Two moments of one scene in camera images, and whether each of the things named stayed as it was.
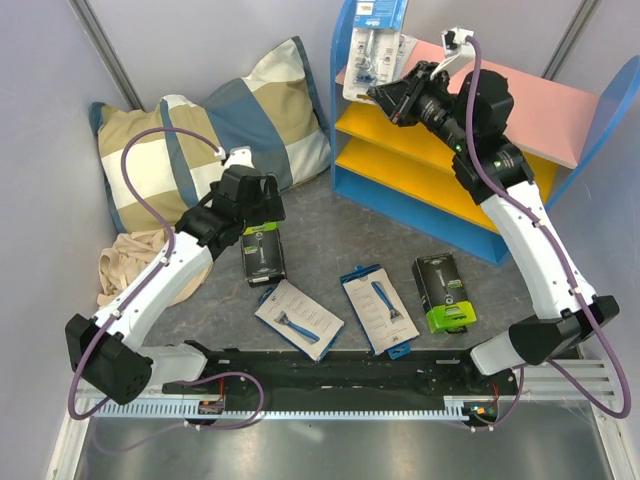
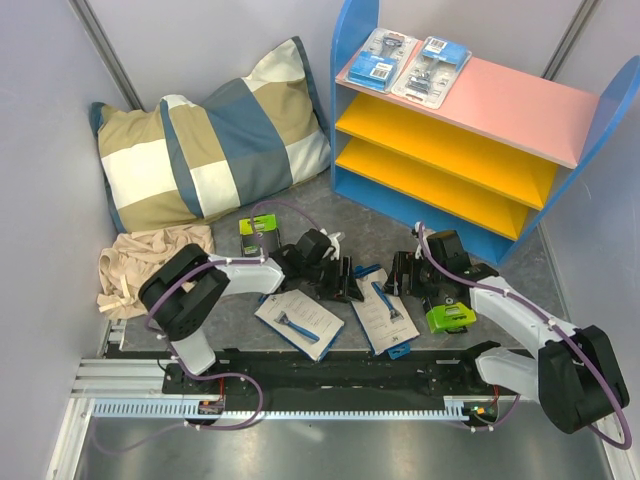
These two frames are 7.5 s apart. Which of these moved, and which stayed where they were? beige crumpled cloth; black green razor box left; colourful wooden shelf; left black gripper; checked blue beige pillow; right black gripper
Moved: right black gripper; left black gripper
Stayed: checked blue beige pillow; black green razor box left; beige crumpled cloth; colourful wooden shelf
